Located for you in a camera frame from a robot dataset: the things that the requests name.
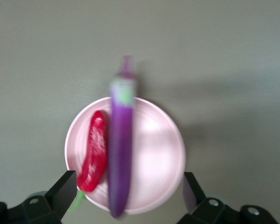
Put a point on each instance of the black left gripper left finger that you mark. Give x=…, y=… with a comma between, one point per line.
x=64, y=193

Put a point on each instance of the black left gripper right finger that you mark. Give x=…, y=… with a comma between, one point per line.
x=191, y=193

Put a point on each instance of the red chili pepper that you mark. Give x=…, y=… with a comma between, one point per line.
x=95, y=151

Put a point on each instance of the long purple eggplant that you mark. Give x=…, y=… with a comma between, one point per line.
x=120, y=151

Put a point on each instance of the pink plate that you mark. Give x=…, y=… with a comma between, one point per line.
x=158, y=151

